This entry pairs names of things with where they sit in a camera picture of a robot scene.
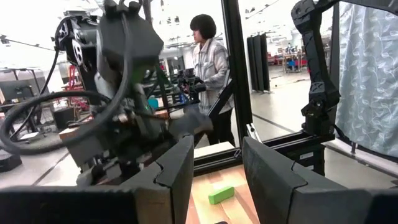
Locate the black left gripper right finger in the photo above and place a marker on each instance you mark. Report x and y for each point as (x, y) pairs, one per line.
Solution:
(273, 186)

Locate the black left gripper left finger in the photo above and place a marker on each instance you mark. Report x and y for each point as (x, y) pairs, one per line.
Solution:
(174, 174)

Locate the green eraser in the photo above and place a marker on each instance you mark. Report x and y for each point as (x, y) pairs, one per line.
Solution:
(221, 195)

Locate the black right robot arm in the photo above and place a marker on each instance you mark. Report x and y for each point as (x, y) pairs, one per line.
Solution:
(130, 40)

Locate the person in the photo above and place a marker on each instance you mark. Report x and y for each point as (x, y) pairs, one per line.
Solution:
(211, 71)

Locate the black room divider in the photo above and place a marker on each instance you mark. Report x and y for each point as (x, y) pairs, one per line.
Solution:
(258, 62)

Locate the leaf patterned curtain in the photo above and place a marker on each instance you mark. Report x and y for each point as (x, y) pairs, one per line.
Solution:
(370, 77)

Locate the black aluminium table frame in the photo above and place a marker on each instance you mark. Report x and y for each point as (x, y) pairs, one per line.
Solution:
(236, 77)

